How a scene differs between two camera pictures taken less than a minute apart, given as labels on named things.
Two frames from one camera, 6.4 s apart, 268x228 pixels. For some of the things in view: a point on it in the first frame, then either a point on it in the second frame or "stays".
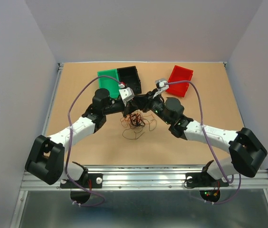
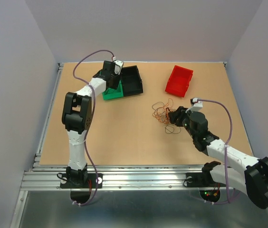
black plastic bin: x=129 y=76 stays
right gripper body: x=153 y=103 to x=184 y=118
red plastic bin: x=179 y=73 stays
